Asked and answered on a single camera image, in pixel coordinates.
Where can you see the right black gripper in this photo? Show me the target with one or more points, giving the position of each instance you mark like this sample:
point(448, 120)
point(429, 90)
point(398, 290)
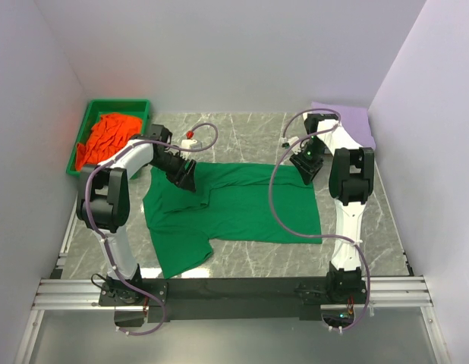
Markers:
point(306, 170)

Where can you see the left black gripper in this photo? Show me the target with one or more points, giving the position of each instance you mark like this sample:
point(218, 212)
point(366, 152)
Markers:
point(183, 177)

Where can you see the green t-shirt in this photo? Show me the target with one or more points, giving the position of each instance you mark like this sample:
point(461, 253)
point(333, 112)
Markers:
point(233, 201)

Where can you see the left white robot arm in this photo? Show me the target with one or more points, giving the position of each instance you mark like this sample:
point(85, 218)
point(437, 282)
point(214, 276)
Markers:
point(103, 204)

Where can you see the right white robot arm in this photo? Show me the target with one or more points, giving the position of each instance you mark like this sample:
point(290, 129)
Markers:
point(351, 181)

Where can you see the folded purple t-shirt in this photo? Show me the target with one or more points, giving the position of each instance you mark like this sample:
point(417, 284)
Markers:
point(354, 120)

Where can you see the green plastic bin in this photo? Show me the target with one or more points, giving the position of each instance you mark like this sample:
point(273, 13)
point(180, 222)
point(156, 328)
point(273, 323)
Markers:
point(141, 108)

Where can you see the orange t-shirt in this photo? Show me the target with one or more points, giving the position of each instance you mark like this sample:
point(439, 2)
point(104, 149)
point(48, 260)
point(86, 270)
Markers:
point(107, 137)

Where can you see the black base beam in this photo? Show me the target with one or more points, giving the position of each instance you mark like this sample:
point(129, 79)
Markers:
point(237, 298)

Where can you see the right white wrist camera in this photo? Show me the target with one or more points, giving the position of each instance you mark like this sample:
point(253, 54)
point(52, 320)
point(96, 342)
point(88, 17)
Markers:
point(286, 142)

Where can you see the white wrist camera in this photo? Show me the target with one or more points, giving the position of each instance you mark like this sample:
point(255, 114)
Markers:
point(190, 143)
point(286, 142)

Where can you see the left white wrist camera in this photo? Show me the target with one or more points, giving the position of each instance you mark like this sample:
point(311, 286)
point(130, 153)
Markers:
point(190, 143)

